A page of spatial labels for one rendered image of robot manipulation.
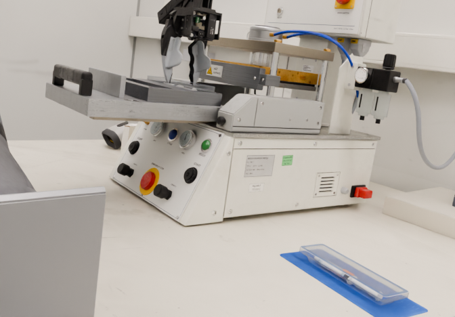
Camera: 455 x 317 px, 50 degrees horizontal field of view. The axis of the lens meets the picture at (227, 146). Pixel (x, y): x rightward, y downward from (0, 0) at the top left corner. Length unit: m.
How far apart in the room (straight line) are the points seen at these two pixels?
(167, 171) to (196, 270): 0.31
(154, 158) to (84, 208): 0.72
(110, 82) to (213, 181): 0.26
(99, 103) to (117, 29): 1.79
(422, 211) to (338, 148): 0.24
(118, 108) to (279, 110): 0.33
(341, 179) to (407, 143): 0.44
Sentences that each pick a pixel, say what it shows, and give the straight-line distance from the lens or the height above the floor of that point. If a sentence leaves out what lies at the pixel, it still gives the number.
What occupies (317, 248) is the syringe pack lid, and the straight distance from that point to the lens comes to 0.86.
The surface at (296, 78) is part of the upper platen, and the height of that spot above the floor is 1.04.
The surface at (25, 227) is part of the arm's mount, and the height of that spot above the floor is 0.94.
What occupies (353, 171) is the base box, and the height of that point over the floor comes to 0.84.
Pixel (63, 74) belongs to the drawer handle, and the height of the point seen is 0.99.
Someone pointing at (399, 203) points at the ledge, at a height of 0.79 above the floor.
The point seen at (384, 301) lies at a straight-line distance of 0.75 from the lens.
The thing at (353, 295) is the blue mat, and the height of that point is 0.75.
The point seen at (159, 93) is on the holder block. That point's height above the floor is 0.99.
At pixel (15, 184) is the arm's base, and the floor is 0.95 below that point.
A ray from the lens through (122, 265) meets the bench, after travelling 0.75.
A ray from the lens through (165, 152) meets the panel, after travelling 1.05.
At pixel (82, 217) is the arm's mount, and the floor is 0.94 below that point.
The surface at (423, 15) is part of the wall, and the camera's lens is 1.60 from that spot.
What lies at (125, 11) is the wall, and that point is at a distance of 2.64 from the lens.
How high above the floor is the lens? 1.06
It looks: 10 degrees down
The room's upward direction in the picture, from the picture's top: 8 degrees clockwise
